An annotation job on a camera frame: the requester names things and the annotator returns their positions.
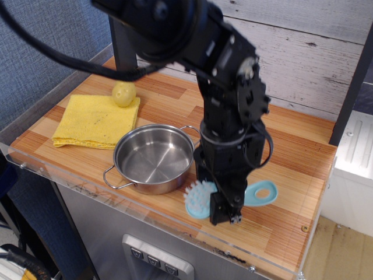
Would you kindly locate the stainless steel pot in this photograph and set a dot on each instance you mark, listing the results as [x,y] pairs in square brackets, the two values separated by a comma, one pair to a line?
[154,158]

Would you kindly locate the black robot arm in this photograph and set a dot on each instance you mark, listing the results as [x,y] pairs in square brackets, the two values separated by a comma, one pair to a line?
[195,35]

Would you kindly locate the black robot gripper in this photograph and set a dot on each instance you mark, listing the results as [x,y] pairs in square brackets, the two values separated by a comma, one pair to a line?
[227,165]

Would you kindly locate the grey metal side rail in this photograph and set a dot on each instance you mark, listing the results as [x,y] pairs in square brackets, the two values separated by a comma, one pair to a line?
[31,84]

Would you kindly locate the light blue brush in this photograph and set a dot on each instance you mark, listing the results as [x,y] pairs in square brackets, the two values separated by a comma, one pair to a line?
[197,196]

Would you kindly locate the yellow folded cloth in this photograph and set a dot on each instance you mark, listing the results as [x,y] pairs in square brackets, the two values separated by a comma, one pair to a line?
[95,121]

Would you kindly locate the silver button control panel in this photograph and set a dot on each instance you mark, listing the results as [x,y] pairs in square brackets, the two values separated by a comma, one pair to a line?
[156,258]

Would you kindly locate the yellow toy potato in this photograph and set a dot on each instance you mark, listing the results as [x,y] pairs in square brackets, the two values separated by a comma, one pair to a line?
[123,93]

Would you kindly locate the black vertical post left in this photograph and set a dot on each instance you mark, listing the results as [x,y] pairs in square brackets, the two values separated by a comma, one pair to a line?
[125,56]

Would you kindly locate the stainless steel cabinet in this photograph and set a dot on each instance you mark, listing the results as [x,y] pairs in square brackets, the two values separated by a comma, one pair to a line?
[101,224]

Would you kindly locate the yellow object bottom left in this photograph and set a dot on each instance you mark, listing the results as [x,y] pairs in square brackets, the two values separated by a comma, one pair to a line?
[27,275]

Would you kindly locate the white appliance right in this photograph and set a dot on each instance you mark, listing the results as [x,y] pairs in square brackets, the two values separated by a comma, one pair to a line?
[348,195]

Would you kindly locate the clear acrylic table guard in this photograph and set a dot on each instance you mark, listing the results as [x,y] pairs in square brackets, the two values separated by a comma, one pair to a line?
[273,238]

